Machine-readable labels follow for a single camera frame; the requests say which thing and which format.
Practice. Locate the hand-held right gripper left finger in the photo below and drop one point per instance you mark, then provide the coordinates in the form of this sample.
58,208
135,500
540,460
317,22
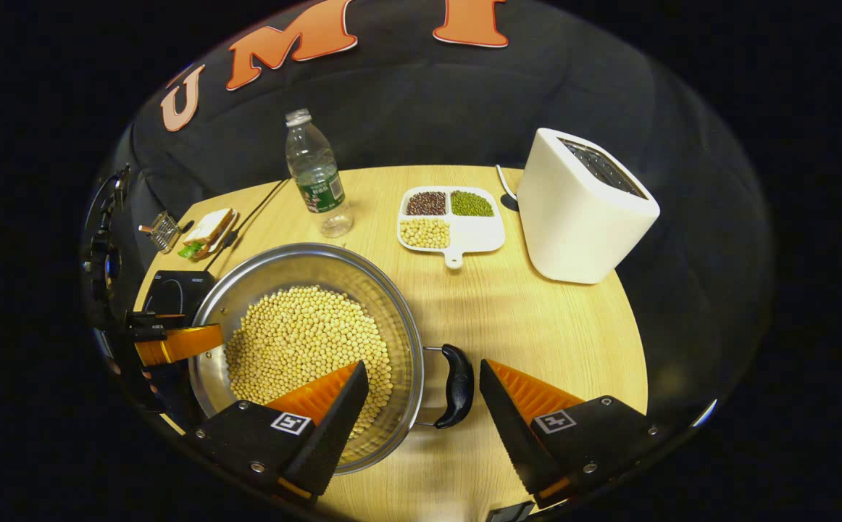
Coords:
334,428

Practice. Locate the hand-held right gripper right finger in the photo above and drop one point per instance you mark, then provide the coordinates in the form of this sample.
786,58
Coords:
511,435

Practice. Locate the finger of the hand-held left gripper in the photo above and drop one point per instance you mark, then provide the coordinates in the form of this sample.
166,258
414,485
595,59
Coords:
182,343
153,318

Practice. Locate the black induction cooktop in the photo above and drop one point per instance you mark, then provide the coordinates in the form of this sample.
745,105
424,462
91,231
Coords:
174,290

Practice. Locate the pile of yellow soybeans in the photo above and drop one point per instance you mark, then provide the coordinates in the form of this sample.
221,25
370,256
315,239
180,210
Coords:
298,341

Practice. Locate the white bread sandwich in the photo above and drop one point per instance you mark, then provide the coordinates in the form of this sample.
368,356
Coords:
207,228

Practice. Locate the small white plate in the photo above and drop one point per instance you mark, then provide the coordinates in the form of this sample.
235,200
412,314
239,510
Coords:
227,238

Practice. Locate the white divided bean dish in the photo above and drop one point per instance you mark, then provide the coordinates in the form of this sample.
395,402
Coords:
475,232

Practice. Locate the clear plastic water bottle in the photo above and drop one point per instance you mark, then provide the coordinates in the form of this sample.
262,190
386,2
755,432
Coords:
316,177

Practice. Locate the white toaster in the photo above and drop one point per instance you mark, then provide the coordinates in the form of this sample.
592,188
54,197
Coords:
573,217

